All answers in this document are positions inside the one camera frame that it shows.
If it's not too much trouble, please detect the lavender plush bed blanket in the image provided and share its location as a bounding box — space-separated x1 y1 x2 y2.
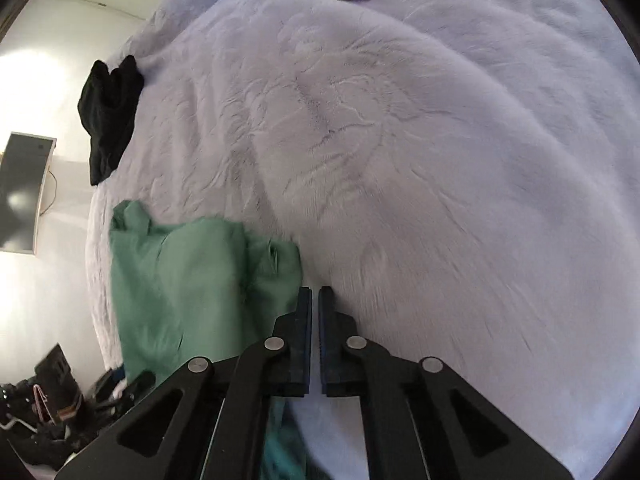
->
86 0 639 479

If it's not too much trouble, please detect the green button-up work shirt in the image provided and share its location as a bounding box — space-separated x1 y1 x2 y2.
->
110 200 312 479

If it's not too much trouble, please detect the black folded garment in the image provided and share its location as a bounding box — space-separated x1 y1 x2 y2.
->
77 55 144 186

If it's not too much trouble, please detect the dark clutter on floor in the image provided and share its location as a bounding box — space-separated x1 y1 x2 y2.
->
1 344 156 474

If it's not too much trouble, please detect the dark wall monitor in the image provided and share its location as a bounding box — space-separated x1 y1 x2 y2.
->
0 132 56 255

